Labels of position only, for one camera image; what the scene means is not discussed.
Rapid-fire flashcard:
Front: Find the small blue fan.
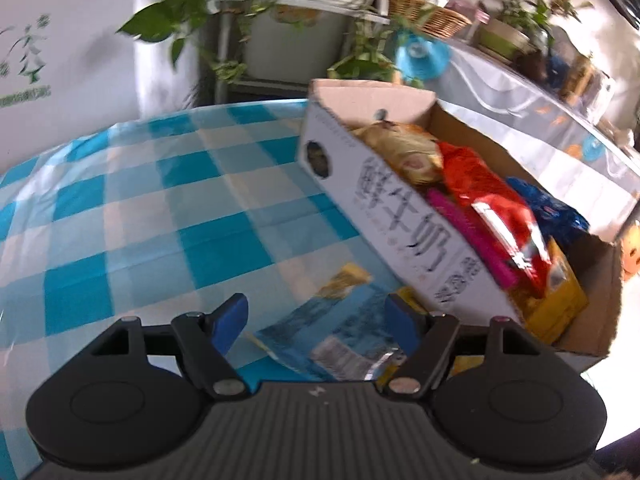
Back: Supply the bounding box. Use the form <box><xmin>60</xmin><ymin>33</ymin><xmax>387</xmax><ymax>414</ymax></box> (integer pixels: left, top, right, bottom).
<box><xmin>394</xmin><ymin>29</ymin><xmax>451</xmax><ymax>81</ymax></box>

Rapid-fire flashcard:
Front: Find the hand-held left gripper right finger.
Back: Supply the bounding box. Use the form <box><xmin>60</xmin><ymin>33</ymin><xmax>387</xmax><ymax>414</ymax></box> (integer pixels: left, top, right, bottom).
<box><xmin>382</xmin><ymin>292</ymin><xmax>539</xmax><ymax>402</ymax></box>

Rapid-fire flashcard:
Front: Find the white appliance carton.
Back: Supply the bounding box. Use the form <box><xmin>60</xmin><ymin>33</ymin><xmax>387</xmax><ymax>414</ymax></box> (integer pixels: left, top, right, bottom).
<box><xmin>0</xmin><ymin>0</ymin><xmax>201</xmax><ymax>171</ymax></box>

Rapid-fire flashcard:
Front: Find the light blue snack packet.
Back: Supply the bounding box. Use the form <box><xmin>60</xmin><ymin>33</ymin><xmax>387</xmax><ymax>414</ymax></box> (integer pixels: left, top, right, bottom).
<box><xmin>252</xmin><ymin>262</ymin><xmax>407</xmax><ymax>383</ymax></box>

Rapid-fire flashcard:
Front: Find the cream snack packet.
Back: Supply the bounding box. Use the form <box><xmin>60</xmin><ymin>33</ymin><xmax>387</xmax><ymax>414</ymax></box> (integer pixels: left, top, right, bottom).
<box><xmin>352</xmin><ymin>120</ymin><xmax>446</xmax><ymax>186</ymax></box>

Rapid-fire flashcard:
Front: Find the small trailing plant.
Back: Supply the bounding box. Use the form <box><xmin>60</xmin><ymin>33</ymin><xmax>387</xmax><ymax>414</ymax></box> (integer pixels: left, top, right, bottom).
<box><xmin>327</xmin><ymin>15</ymin><xmax>401</xmax><ymax>83</ymax></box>

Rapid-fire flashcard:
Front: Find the grey container with orange label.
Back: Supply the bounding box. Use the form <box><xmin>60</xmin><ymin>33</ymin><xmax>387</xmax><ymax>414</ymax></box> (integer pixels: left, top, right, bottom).
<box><xmin>242</xmin><ymin>5</ymin><xmax>351</xmax><ymax>83</ymax></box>

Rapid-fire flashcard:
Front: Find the cardboard box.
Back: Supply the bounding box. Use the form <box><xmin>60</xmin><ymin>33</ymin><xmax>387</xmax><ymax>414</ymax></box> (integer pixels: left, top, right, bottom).
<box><xmin>295</xmin><ymin>78</ymin><xmax>625</xmax><ymax>358</ymax></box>

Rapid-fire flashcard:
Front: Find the blue white checked tablecloth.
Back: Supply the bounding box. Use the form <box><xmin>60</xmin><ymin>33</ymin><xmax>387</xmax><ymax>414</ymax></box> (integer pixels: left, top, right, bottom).
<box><xmin>0</xmin><ymin>99</ymin><xmax>416</xmax><ymax>466</ymax></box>

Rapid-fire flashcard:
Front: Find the wicker basket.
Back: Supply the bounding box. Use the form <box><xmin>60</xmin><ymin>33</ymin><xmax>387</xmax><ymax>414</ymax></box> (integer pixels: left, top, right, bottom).
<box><xmin>385</xmin><ymin>0</ymin><xmax>473</xmax><ymax>38</ymax></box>

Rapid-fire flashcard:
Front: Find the dark blue foil snack packet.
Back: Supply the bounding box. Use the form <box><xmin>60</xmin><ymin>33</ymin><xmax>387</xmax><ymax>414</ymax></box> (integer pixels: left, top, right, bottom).
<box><xmin>505</xmin><ymin>176</ymin><xmax>592</xmax><ymax>253</ymax></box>

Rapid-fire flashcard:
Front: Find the brown container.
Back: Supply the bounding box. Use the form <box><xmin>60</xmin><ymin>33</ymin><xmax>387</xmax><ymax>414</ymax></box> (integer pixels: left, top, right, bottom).
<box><xmin>572</xmin><ymin>52</ymin><xmax>603</xmax><ymax>103</ymax></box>

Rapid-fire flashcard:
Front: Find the white metal rack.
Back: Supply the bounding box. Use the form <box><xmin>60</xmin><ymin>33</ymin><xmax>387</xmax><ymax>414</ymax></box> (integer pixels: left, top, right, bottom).
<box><xmin>197</xmin><ymin>0</ymin><xmax>396</xmax><ymax>108</ymax></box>

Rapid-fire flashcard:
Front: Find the pink snack packet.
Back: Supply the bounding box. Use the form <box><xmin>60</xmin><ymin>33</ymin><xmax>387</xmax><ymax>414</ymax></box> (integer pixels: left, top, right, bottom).
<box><xmin>425</xmin><ymin>187</ymin><xmax>520</xmax><ymax>291</ymax></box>

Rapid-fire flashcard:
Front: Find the small plant in green pot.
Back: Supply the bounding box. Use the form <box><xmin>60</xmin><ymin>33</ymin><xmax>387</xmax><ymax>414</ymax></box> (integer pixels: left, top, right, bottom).
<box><xmin>472</xmin><ymin>0</ymin><xmax>556</xmax><ymax>63</ymax></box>

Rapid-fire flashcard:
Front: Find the orange round object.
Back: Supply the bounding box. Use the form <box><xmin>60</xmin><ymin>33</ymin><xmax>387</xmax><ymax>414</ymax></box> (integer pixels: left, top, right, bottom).
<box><xmin>622</xmin><ymin>225</ymin><xmax>640</xmax><ymax>281</ymax></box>

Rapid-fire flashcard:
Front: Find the mustard yellow snack packet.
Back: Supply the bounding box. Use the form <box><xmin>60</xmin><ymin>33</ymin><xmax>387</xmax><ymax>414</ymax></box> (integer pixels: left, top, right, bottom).
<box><xmin>510</xmin><ymin>237</ymin><xmax>590</xmax><ymax>346</ymax></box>

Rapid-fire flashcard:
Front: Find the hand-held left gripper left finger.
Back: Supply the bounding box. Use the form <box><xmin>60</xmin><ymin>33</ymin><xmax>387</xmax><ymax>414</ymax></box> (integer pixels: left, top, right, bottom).
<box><xmin>92</xmin><ymin>292</ymin><xmax>250</xmax><ymax>402</ymax></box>

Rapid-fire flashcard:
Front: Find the red snack packet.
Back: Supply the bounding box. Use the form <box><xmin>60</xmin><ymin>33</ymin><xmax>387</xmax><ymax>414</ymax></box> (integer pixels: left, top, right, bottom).
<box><xmin>437</xmin><ymin>141</ymin><xmax>553</xmax><ymax>297</ymax></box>

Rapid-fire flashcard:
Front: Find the pothos plant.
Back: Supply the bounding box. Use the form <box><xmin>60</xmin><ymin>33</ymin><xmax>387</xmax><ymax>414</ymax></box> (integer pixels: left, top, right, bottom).
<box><xmin>115</xmin><ymin>0</ymin><xmax>371</xmax><ymax>86</ymax></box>

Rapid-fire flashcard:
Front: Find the side table with white cover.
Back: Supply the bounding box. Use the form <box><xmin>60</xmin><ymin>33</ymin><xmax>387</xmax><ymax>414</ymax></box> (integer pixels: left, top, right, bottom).
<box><xmin>440</xmin><ymin>42</ymin><xmax>640</xmax><ymax>231</ymax></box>

